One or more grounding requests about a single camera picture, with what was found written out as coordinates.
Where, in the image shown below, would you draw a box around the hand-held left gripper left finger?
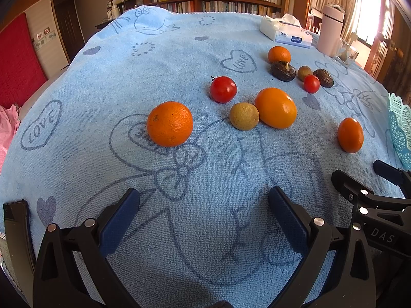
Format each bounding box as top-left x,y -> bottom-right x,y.
33,187 -> 141,308

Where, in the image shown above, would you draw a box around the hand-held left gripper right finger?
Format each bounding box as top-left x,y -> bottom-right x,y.
268,186 -> 376,308

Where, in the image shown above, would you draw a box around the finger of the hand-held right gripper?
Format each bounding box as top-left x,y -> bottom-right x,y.
331,169 -> 390,214
373,159 -> 411,199

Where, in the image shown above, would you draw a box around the light blue plastic basket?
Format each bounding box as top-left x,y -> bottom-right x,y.
387,92 -> 411,162

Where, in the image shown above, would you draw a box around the oval smooth orange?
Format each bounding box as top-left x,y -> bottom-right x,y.
337,117 -> 365,153
255,87 -> 298,129

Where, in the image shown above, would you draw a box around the red cherry tomato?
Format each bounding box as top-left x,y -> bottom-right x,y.
210,76 -> 238,104
303,75 -> 321,94

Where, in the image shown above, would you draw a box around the dark water chestnut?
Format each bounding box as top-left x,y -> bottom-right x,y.
270,61 -> 296,82
313,69 -> 334,88

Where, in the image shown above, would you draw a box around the brown longan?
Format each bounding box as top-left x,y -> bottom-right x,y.
297,66 -> 313,82
229,102 -> 260,131

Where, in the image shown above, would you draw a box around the round mandarin orange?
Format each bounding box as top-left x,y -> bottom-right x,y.
268,46 -> 292,65
147,101 -> 194,148

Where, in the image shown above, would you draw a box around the dark flat case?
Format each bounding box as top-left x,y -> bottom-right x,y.
3,200 -> 36,276

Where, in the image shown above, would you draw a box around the brown wooden door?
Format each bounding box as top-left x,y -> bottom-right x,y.
364,30 -> 411,93

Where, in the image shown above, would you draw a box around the clear glass cup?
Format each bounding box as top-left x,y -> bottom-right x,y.
332,37 -> 359,68

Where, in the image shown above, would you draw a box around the light blue printed towel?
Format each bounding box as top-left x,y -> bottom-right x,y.
0,5 -> 411,308

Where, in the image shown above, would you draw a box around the pink cloth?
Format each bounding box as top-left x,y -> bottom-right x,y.
0,104 -> 20,174

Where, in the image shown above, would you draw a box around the pink thermos bottle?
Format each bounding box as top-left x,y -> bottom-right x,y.
317,4 -> 345,55

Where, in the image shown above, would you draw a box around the white tissue pack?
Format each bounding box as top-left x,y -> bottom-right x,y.
259,13 -> 313,49

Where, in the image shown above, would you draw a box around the window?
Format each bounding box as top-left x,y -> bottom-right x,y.
356,0 -> 395,47

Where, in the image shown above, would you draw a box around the dark brown door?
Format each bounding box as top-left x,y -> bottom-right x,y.
51,0 -> 86,44

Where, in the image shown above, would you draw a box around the small dark shelf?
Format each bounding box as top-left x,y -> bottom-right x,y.
103,0 -> 143,20

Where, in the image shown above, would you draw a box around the red wall panel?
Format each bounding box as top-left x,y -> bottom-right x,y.
0,12 -> 49,108

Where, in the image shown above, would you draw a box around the wall stickers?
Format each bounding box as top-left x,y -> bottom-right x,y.
32,29 -> 58,50

